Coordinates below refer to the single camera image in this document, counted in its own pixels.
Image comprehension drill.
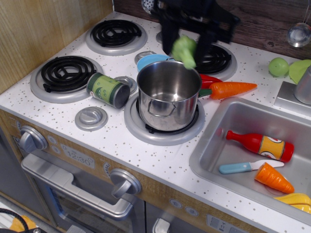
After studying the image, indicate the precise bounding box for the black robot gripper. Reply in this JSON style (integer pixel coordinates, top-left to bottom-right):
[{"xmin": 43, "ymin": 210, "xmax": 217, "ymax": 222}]
[{"xmin": 151, "ymin": 0, "xmax": 241, "ymax": 64}]

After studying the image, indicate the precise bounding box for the green toy broccoli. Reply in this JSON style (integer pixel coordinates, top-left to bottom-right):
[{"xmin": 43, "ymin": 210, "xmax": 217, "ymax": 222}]
[{"xmin": 171, "ymin": 35, "xmax": 197, "ymax": 69}]

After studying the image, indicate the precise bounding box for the stainless steel pot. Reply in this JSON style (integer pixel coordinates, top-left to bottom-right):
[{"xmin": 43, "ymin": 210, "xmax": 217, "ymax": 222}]
[{"xmin": 137, "ymin": 61, "xmax": 202, "ymax": 132}]

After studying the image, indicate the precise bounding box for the back right black burner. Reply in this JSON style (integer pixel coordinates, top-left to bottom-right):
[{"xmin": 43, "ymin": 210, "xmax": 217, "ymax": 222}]
[{"xmin": 195, "ymin": 44, "xmax": 238, "ymax": 81}]

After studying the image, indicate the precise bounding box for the black burner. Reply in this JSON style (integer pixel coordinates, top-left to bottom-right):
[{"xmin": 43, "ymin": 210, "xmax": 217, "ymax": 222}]
[
  {"xmin": 195, "ymin": 44, "xmax": 238, "ymax": 81},
  {"xmin": 30, "ymin": 56, "xmax": 103, "ymax": 104},
  {"xmin": 86, "ymin": 19, "xmax": 148, "ymax": 56}
]

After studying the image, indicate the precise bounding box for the blue toy bowl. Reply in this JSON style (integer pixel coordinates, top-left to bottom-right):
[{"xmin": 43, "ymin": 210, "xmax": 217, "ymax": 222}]
[{"xmin": 137, "ymin": 54, "xmax": 171, "ymax": 71}]

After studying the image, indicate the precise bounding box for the red toy pepper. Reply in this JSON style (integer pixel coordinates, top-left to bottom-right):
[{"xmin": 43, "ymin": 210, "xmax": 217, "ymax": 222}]
[{"xmin": 200, "ymin": 74, "xmax": 222, "ymax": 89}]

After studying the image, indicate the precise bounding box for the whole orange toy carrot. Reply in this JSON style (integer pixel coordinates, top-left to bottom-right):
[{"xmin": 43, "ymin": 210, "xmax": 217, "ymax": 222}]
[{"xmin": 198, "ymin": 82, "xmax": 257, "ymax": 100}]

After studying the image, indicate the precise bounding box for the back left black burner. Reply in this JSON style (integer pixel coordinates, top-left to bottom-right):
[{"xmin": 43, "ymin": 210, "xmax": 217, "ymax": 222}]
[{"xmin": 86, "ymin": 19, "xmax": 148, "ymax": 56}]

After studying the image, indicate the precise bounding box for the silver stovetop knob middle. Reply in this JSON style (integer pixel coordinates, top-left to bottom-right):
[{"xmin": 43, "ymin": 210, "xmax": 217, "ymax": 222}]
[{"xmin": 115, "ymin": 76, "xmax": 138, "ymax": 95}]

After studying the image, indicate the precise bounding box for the silver stovetop knob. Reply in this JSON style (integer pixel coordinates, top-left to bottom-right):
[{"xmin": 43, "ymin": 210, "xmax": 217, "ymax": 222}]
[
  {"xmin": 75, "ymin": 106, "xmax": 108, "ymax": 132},
  {"xmin": 115, "ymin": 76, "xmax": 138, "ymax": 95}
]

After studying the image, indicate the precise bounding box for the green toy can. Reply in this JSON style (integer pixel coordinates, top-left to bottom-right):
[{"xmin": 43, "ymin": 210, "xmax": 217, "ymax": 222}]
[{"xmin": 86, "ymin": 72, "xmax": 130, "ymax": 109}]

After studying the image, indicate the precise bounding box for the green toy apple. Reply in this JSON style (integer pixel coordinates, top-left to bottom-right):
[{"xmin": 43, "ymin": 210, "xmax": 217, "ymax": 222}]
[{"xmin": 268, "ymin": 57, "xmax": 289, "ymax": 77}]

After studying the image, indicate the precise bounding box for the silver hanging ladle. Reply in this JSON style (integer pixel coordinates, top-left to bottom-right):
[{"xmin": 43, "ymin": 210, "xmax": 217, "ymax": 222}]
[{"xmin": 287, "ymin": 0, "xmax": 311, "ymax": 48}]

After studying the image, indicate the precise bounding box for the light green toy leaf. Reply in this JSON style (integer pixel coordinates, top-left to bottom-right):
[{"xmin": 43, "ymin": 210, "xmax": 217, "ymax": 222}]
[{"xmin": 289, "ymin": 59, "xmax": 311, "ymax": 84}]

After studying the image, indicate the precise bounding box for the silver stovetop knob front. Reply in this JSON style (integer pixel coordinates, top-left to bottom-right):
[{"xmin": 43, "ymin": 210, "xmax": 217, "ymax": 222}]
[{"xmin": 75, "ymin": 106, "xmax": 108, "ymax": 132}]

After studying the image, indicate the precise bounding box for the silver toy faucet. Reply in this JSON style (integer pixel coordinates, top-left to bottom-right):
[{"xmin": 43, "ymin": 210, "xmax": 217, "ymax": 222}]
[{"xmin": 274, "ymin": 67, "xmax": 311, "ymax": 113}]

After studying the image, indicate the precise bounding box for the front left black burner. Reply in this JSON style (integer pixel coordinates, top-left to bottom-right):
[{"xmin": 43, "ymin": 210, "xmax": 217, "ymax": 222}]
[{"xmin": 30, "ymin": 56, "xmax": 103, "ymax": 104}]

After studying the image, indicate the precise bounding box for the silver sink basin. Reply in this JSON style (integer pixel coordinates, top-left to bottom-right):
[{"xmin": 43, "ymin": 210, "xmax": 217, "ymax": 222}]
[{"xmin": 190, "ymin": 97, "xmax": 311, "ymax": 225}]

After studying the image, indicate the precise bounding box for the red toy ketchup bottle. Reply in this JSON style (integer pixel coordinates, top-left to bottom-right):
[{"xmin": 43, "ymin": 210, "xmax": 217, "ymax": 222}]
[{"xmin": 226, "ymin": 130, "xmax": 294, "ymax": 163}]

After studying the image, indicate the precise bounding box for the orange carrot half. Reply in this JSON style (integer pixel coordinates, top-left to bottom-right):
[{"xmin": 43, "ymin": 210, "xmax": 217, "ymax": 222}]
[{"xmin": 254, "ymin": 163, "xmax": 295, "ymax": 194}]

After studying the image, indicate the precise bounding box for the right silver oven knob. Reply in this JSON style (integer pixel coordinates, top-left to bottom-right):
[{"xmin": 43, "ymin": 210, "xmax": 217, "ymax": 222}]
[{"xmin": 110, "ymin": 168, "xmax": 142, "ymax": 199}]

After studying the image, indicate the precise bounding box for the silver oven knob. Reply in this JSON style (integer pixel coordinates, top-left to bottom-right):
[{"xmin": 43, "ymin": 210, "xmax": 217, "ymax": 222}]
[
  {"xmin": 19, "ymin": 125, "xmax": 48, "ymax": 153},
  {"xmin": 110, "ymin": 168, "xmax": 142, "ymax": 199}
]

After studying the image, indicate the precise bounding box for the oven clock display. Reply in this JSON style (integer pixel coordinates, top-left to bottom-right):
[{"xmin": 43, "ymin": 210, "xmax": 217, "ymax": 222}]
[{"xmin": 61, "ymin": 144, "xmax": 95, "ymax": 169}]

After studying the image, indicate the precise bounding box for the left silver oven knob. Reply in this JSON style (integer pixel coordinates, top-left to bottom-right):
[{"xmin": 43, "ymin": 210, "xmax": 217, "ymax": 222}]
[{"xmin": 19, "ymin": 125, "xmax": 48, "ymax": 153}]

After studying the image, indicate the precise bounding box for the yellow toy banana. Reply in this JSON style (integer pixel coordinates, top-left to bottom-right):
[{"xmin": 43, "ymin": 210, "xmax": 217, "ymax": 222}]
[{"xmin": 274, "ymin": 193, "xmax": 311, "ymax": 214}]

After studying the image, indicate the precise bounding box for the front right burner ring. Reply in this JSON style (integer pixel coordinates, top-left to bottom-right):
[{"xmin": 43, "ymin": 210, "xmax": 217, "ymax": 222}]
[{"xmin": 123, "ymin": 92, "xmax": 206, "ymax": 147}]

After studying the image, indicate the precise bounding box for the blue handled toy knife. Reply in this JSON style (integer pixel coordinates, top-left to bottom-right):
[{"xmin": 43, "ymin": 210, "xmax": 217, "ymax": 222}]
[{"xmin": 219, "ymin": 160, "xmax": 284, "ymax": 174}]

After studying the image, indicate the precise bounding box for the silver cabinet door handle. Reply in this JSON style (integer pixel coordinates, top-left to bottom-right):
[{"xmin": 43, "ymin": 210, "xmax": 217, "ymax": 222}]
[{"xmin": 152, "ymin": 218, "xmax": 170, "ymax": 233}]

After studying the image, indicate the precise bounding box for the silver oven door handle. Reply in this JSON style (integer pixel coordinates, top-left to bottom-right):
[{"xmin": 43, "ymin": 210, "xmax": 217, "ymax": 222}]
[{"xmin": 21, "ymin": 154, "xmax": 133, "ymax": 221}]

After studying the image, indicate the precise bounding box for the black cable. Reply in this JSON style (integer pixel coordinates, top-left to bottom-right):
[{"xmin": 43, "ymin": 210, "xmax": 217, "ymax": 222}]
[{"xmin": 0, "ymin": 208, "xmax": 30, "ymax": 233}]

